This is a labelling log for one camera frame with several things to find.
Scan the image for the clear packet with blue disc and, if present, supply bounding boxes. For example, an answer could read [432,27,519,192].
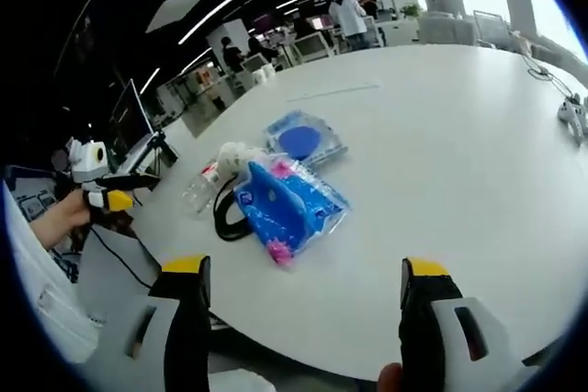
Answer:
[263,109,350,169]

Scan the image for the white cloth item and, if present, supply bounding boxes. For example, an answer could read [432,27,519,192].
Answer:
[214,140,268,178]

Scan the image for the black tripod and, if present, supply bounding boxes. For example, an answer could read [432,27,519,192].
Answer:
[145,131,180,169]

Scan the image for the computer monitor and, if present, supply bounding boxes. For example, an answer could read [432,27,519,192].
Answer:
[108,78,156,162]

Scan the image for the black cable on table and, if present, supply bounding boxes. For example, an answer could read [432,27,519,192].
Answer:
[522,52,576,100]

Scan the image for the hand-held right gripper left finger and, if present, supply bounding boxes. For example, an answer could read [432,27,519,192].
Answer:
[86,253,213,392]

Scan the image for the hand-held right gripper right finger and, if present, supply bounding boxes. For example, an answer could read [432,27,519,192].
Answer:
[397,256,526,392]

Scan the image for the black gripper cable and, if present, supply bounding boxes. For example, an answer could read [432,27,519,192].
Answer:
[90,225,153,291]

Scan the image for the white round table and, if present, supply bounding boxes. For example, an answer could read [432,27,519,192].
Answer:
[131,44,588,382]

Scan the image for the black strap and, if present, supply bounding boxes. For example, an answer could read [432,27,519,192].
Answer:
[212,177,254,242]

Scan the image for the person's right hand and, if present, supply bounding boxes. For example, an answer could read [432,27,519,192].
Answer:
[376,362,405,392]

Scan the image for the person's left hand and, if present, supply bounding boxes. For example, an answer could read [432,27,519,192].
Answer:
[28,188,96,252]

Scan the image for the blue and pink plastic packet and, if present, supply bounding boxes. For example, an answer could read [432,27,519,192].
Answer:
[232,159,354,270]

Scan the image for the clear plastic box red label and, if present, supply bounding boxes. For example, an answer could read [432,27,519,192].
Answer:
[180,159,222,219]

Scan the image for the green potted plant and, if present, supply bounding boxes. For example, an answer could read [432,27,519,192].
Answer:
[398,3,424,22]

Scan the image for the white game controller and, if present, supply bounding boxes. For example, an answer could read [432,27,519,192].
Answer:
[557,94,588,146]

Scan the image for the white cups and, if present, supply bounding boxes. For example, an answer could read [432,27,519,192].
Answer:
[249,63,277,89]

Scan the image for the clear plastic ruler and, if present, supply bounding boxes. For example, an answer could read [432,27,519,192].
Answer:
[286,81,383,104]

